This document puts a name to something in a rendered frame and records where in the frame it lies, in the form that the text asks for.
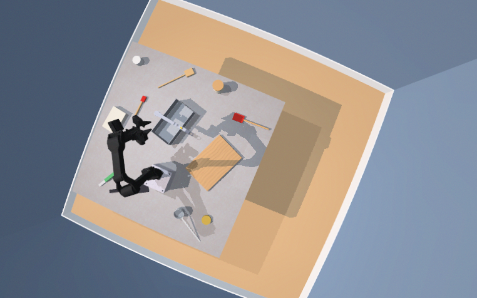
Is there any yellow flat disc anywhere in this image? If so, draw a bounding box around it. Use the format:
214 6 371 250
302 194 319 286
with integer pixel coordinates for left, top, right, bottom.
202 215 211 225

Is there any cream rectangular block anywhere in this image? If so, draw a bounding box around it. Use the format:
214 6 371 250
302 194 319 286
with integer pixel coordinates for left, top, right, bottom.
103 106 128 132

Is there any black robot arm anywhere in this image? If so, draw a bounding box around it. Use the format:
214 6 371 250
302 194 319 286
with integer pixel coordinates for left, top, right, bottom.
107 119 163 198

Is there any red-headed hammer with wooden handle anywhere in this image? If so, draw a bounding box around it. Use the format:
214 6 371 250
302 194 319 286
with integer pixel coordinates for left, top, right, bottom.
232 113 269 130

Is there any grey saucepan with long handle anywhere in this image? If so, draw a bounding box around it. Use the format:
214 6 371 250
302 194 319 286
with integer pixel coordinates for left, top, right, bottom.
173 207 201 242

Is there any grey roasting tin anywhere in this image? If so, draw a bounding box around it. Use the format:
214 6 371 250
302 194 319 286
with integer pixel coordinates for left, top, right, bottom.
151 98 195 145

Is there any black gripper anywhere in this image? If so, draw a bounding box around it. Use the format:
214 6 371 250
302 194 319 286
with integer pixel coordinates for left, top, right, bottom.
125 115 152 145

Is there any light wooden board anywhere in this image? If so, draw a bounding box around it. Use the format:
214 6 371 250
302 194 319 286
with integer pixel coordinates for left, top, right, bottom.
185 135 242 191

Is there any grey cylindrical jar with wooden lid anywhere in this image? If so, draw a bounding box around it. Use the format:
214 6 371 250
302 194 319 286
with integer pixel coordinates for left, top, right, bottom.
213 80 224 94

